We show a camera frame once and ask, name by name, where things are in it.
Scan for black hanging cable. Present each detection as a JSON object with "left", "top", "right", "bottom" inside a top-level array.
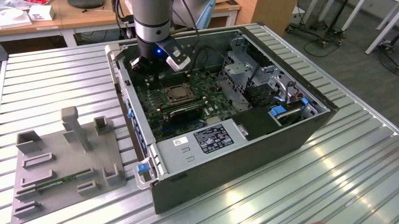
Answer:
[{"left": 111, "top": 0, "right": 133, "bottom": 40}]

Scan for white table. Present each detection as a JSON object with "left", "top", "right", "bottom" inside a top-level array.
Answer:
[{"left": 364, "top": 0, "right": 399, "bottom": 56}]

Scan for white labelled box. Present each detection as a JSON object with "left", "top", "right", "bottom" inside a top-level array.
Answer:
[{"left": 28, "top": 5, "right": 56, "bottom": 21}]

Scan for wooden desk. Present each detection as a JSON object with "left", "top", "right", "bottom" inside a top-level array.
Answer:
[{"left": 0, "top": 0, "right": 243, "bottom": 49}]

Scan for black graphics card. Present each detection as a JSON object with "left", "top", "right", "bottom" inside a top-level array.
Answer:
[{"left": 170, "top": 104, "right": 204, "bottom": 126}]

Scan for black grey PC case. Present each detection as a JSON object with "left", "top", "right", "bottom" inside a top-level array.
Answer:
[{"left": 104, "top": 22, "right": 340, "bottom": 215}]

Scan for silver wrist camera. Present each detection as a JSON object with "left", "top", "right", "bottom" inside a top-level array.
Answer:
[{"left": 155, "top": 38, "right": 192, "bottom": 72}]

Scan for silver drive cage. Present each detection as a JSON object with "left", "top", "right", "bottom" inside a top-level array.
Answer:
[{"left": 223, "top": 37, "right": 275, "bottom": 105}]

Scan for blue disk carrier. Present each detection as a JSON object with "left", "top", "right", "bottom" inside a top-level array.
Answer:
[{"left": 268, "top": 105, "right": 287, "bottom": 117}]

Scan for black hard disk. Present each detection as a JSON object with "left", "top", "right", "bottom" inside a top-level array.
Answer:
[{"left": 274, "top": 107, "right": 306, "bottom": 127}]

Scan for wooden cabinet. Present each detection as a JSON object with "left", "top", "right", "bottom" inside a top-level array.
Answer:
[{"left": 251, "top": 0, "right": 296, "bottom": 37}]

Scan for black plastic shroud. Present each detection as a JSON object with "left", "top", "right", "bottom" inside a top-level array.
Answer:
[{"left": 232, "top": 108, "right": 283, "bottom": 140}]

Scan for white flat box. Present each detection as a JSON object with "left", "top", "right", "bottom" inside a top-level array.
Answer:
[{"left": 0, "top": 8, "right": 32, "bottom": 30}]

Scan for grey power supply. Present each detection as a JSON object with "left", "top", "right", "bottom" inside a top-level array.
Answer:
[{"left": 154, "top": 118, "right": 250, "bottom": 175}]

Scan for green motherboard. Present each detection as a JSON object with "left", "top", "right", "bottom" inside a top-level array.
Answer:
[{"left": 136, "top": 70, "right": 247, "bottom": 140}]

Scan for black wheeled stand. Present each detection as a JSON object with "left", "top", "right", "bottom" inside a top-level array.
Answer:
[{"left": 286, "top": 0, "right": 347, "bottom": 49}]

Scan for green RAM stick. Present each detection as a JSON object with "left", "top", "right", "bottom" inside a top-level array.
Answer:
[
  {"left": 33, "top": 169, "right": 92, "bottom": 192},
  {"left": 159, "top": 101, "right": 202, "bottom": 112}
]

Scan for dark grey round object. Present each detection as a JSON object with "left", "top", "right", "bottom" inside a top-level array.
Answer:
[{"left": 67, "top": 0, "right": 105, "bottom": 7}]

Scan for grey parts rack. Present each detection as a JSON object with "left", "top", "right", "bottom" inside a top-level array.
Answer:
[{"left": 11, "top": 106, "right": 128, "bottom": 224}]

